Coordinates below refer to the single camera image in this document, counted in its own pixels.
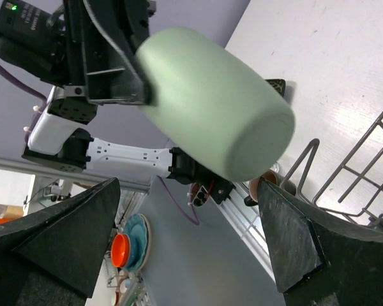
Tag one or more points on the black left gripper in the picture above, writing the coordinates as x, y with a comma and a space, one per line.
102, 38

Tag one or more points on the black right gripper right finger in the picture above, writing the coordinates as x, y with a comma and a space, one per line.
319, 259

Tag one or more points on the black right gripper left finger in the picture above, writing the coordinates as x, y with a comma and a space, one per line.
54, 256

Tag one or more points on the dark brown mug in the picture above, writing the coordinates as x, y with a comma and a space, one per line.
271, 191

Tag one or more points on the light green cup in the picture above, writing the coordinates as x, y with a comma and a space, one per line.
215, 107

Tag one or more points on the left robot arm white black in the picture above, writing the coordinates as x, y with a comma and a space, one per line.
34, 40

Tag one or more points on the orange bowl in background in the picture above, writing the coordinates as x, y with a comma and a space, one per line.
120, 250

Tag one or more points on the teal plates in background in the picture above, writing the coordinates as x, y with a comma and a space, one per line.
138, 229

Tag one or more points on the black square floral plate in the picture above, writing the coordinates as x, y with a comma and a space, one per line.
279, 85

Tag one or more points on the grey wire dish rack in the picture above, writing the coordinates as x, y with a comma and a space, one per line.
336, 157

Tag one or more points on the aluminium rail frame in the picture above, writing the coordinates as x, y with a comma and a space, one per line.
206, 264

